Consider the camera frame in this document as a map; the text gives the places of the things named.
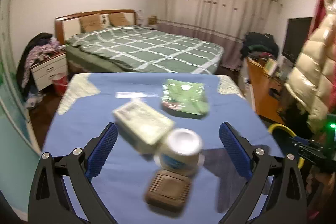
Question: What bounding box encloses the dark clothes pile on desk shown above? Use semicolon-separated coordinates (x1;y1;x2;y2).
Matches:
240;32;279;60

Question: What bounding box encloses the left brown pillow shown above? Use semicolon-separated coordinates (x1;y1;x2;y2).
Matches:
79;14;104;33

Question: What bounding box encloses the wooden desk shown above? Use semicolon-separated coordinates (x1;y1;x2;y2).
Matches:
246;58;285;124

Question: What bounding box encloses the red quilted jacket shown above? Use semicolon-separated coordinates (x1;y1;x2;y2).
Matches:
308;0;335;36

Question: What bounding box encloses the white blue round tub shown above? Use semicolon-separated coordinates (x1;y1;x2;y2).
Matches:
153;128;205;177

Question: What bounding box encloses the pink striped curtain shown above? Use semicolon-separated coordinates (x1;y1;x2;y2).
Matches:
153;0;272;69

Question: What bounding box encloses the wooden headboard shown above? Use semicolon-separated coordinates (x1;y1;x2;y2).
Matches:
54;9;137;44

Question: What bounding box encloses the white nightstand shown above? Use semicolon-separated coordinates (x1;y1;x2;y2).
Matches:
31;52;68;91

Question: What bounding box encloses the brown pillow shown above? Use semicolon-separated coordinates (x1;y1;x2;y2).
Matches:
108;12;131;27
79;14;104;33

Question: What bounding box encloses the black television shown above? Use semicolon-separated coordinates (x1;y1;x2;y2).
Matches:
282;17;313;63

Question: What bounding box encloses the green snack bag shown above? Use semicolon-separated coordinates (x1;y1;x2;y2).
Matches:
162;79;210;118

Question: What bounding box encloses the yellow rimmed trash bin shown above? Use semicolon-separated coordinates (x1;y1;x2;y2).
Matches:
268;123;305;169

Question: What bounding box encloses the green plaid bed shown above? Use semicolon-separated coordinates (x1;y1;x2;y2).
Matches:
66;26;224;75

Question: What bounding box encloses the cream puffer jacket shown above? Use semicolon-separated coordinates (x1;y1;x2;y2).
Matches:
285;14;335;132

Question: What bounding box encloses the clothes pile on nightstand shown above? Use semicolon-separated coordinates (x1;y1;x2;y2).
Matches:
16;32;65;101

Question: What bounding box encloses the red bucket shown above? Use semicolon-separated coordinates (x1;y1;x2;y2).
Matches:
51;73;68;96

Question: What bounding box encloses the right brown pillow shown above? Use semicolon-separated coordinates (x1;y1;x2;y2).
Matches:
108;12;131;27

